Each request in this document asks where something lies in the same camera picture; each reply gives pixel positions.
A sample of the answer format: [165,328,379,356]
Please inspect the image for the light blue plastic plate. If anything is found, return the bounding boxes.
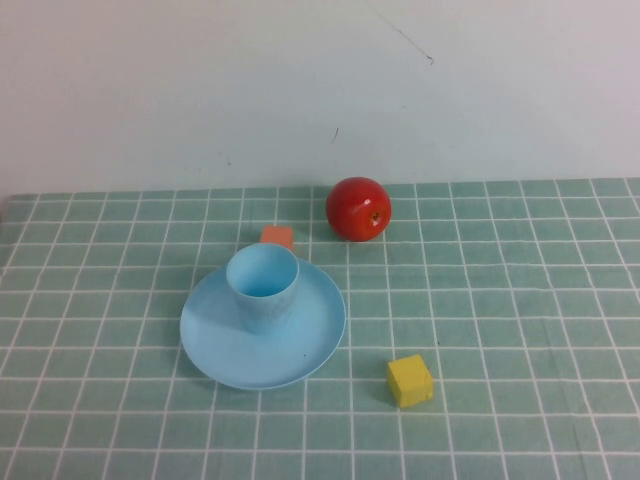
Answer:
[179,257,348,392]

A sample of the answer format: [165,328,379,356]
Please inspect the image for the red apple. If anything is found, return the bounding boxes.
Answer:
[325,176,393,243]

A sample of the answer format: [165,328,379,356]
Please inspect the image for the yellow cube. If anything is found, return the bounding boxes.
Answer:
[385,353,436,410]

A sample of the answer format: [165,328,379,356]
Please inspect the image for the green checked tablecloth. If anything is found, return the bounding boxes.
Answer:
[0,178,640,480]

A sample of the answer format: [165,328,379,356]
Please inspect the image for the light blue plastic cup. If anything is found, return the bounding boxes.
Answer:
[225,243,301,338]

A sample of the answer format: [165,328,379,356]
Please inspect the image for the orange cube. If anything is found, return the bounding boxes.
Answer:
[259,224,295,253]

